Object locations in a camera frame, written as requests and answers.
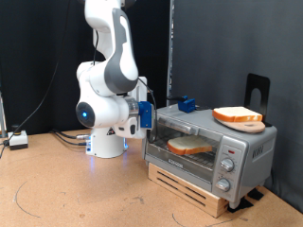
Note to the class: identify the metal frame post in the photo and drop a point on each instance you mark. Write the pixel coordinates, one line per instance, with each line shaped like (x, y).
(2, 116)

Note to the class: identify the silver oven knob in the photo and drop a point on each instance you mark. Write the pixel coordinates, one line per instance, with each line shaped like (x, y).
(227, 165)
(222, 185)

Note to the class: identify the dark grey backdrop curtain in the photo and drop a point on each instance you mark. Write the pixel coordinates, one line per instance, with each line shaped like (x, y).
(221, 38)

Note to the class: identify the black metal bookend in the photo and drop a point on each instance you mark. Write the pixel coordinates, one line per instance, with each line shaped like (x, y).
(252, 82)

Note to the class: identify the black backdrop curtain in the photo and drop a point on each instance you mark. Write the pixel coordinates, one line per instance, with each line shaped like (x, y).
(25, 31)

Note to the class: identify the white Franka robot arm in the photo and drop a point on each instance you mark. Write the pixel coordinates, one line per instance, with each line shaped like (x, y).
(107, 94)

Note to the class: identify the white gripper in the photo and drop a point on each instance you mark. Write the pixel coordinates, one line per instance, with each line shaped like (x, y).
(142, 90)

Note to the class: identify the black foam pad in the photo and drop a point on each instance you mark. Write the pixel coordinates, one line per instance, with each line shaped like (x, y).
(255, 194)
(240, 205)

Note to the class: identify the wrist camera with blue bracket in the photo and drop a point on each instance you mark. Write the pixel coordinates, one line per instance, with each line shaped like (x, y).
(146, 115)

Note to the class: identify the silver toaster oven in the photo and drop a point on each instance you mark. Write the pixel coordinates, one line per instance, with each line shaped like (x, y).
(258, 148)

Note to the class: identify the slatted wooden crate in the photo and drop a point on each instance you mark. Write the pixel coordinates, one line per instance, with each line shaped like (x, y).
(189, 192)

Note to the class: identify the emergency stop button box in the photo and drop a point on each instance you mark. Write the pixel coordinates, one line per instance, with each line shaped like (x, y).
(18, 140)

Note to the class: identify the white bread slice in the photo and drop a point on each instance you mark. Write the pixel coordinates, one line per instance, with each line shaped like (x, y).
(189, 145)
(236, 113)

